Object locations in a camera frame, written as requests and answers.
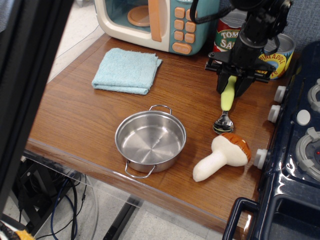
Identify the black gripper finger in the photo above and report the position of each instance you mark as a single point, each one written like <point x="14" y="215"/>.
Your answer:
<point x="222" y="81"/>
<point x="242" y="84"/>

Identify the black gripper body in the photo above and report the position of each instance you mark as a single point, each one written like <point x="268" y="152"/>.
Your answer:
<point x="242" y="60"/>

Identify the green handled metal spoon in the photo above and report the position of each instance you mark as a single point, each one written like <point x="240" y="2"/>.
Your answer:
<point x="224" y="124"/>

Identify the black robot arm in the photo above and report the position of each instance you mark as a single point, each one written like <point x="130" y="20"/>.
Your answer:
<point x="265" y="20"/>

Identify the yellow fuzzy object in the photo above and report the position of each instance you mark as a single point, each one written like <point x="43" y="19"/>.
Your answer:
<point x="9" y="233"/>

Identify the pineapple slices can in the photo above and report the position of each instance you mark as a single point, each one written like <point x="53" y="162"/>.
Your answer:
<point x="282" y="58"/>

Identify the white stove knob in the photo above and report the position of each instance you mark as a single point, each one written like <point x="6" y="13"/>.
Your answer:
<point x="274" y="113"/>
<point x="260" y="158"/>
<point x="280" y="93"/>

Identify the tomato sauce can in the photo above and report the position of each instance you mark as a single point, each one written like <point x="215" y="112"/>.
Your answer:
<point x="228" y="29"/>

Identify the toy microwave oven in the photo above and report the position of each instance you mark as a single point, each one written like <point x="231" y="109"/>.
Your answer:
<point x="171" y="28"/>

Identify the plush mushroom toy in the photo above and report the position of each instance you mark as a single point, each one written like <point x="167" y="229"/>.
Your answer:
<point x="227" y="149"/>

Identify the stainless steel pot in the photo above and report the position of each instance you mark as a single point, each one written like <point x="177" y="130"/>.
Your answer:
<point x="150" y="141"/>

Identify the light blue folded cloth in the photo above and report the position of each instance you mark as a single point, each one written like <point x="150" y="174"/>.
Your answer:
<point x="126" y="72"/>

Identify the orange toy plate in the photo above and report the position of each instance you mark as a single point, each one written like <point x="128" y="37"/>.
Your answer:
<point x="139" y="16"/>

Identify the dark blue toy stove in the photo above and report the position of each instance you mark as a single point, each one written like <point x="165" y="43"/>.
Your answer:
<point x="288" y="205"/>

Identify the black table leg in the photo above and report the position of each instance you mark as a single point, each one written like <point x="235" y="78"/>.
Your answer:
<point x="120" y="222"/>

